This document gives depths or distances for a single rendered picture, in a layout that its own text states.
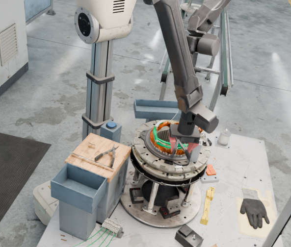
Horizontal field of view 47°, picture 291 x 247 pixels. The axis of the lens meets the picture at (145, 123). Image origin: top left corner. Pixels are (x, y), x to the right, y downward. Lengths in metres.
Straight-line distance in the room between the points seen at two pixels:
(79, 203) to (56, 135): 1.92
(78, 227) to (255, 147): 1.16
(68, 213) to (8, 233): 1.15
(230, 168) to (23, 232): 1.39
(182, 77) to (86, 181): 0.56
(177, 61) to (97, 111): 0.78
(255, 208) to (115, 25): 1.04
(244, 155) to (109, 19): 1.07
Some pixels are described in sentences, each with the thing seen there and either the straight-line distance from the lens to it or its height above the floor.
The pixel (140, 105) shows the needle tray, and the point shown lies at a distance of 1.69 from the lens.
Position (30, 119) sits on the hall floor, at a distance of 3.30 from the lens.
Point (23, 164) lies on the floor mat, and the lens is 2.83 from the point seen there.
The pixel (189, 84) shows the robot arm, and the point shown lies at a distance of 1.02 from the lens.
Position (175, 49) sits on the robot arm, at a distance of 0.95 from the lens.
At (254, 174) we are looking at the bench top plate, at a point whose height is 0.78.
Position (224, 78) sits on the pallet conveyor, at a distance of 2.77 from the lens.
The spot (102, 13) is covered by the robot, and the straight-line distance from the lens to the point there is 1.39.
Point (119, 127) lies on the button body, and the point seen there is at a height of 1.03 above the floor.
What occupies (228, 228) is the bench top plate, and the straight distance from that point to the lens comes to 1.57.
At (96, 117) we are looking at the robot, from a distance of 1.69.
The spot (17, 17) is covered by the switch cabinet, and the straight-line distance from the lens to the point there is 3.73.
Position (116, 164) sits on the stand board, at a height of 1.06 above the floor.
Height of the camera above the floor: 1.95
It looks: 36 degrees down
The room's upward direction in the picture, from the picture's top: 10 degrees clockwise
